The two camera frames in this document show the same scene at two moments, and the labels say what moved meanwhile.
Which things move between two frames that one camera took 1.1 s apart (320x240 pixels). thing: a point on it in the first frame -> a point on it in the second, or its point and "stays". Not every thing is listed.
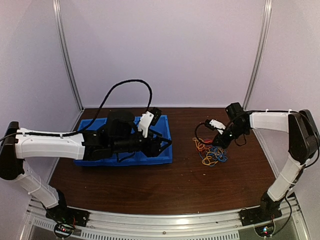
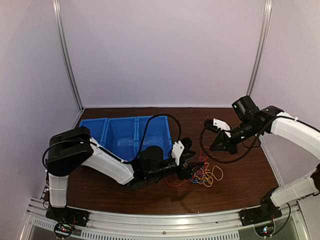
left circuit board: [63, 230] stays
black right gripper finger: [222, 144] stays
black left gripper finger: [163, 148] -> [193, 166]
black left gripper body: [150, 150] -> [184, 172]
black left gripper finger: [161, 139] -> [187, 154]
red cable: [207, 144] -> [201, 159]
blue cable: [214, 154] -> [197, 181]
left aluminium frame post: [57, 6] stays
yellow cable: [207, 160] -> [206, 176]
